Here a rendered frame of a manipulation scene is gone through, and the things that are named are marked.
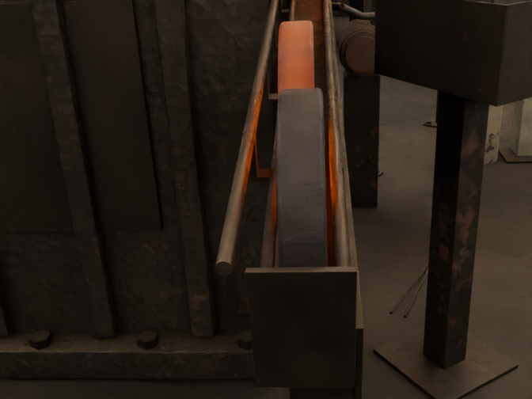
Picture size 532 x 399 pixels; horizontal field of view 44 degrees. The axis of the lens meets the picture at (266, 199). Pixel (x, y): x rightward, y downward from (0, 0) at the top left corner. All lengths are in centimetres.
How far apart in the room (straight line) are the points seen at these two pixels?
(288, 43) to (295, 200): 23
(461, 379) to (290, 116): 96
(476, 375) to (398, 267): 44
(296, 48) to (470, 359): 92
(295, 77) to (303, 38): 5
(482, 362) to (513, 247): 52
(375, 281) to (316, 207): 121
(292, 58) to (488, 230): 137
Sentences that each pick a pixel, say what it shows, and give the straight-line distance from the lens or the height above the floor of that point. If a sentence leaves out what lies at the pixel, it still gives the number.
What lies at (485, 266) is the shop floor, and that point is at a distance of 174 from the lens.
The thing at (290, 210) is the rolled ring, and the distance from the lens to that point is 43.
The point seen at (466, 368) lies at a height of 1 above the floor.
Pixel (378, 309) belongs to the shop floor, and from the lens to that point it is 153.
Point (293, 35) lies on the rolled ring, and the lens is 63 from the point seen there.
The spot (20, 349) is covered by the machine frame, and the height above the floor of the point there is 7.
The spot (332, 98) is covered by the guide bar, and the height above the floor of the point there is 64.
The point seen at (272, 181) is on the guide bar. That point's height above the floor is 60.
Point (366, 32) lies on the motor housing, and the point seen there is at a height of 53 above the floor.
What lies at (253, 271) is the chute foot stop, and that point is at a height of 63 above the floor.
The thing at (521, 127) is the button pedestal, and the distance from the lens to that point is 241.
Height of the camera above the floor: 86
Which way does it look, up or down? 24 degrees down
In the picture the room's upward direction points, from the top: 3 degrees counter-clockwise
